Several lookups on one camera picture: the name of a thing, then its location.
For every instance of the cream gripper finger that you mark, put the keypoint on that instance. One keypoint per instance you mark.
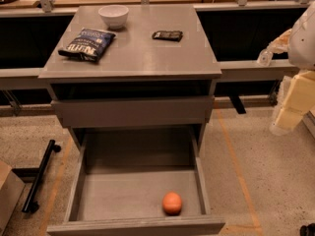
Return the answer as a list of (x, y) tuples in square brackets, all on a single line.
[(296, 97), (281, 43)]

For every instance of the orange fruit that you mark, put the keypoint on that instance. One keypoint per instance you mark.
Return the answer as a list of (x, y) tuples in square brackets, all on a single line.
[(172, 203)]

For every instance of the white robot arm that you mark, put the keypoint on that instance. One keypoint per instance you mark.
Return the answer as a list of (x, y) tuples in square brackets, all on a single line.
[(301, 49)]

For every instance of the closed grey top drawer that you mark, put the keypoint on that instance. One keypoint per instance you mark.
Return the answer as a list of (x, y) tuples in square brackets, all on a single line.
[(137, 112)]

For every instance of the grey drawer cabinet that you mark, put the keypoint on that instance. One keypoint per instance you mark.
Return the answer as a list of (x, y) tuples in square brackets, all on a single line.
[(136, 66)]

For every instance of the open grey middle drawer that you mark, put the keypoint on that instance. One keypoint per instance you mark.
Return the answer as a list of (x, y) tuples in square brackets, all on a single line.
[(122, 177)]

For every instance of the clear sanitizer pump bottle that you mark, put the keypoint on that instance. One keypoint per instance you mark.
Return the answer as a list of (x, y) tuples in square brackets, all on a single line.
[(265, 57)]

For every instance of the black snack bar wrapper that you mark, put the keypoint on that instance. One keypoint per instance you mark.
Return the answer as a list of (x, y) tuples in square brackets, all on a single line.
[(171, 35)]

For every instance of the white ceramic bowl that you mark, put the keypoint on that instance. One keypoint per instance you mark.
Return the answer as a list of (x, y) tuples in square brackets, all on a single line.
[(114, 16)]

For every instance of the blue chip bag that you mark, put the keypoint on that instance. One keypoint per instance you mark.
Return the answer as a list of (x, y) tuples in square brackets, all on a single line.
[(88, 45)]

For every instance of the cardboard box left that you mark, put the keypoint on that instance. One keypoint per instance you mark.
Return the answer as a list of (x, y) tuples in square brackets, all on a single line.
[(11, 187)]

